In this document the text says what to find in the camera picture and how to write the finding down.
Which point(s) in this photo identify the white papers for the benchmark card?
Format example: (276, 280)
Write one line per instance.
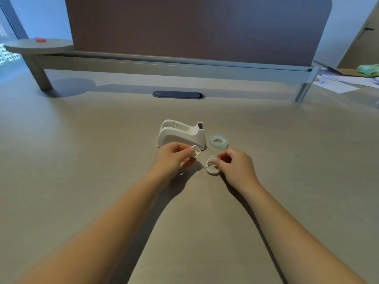
(340, 82)

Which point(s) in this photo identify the white tape dispenser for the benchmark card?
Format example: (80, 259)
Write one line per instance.
(171, 136)

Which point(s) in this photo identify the grey metal desk rail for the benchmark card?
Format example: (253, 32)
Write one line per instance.
(177, 67)

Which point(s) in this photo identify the brown cardboard box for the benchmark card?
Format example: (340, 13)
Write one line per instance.
(348, 72)

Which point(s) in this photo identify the beige door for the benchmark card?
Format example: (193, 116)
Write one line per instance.
(362, 41)

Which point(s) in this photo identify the person's left hand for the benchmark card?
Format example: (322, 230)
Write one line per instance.
(165, 162)

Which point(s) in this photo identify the small white plastic cap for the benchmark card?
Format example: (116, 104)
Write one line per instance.
(195, 151)

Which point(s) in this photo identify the round grey side shelf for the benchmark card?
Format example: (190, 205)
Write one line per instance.
(38, 45)

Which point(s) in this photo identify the brown desk divider panel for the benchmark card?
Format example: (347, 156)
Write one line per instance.
(201, 26)

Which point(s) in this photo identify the person's right hand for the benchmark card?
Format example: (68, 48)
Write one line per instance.
(239, 170)

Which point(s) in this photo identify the person's right forearm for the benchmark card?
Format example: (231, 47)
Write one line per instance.
(299, 236)

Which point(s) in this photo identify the person's left thumb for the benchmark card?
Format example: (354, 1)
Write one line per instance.
(188, 163)

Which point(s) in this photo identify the window blind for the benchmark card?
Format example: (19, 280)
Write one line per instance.
(7, 38)

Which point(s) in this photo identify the person's right thumb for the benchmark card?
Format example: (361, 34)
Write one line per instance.
(222, 169)

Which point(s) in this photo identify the person's left forearm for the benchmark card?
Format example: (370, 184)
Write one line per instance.
(97, 230)

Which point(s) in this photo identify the small red object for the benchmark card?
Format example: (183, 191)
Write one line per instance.
(40, 40)

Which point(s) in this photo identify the green crumpled bag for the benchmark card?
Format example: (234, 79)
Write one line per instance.
(368, 70)

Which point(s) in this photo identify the clear tape roll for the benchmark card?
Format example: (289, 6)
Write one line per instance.
(219, 142)

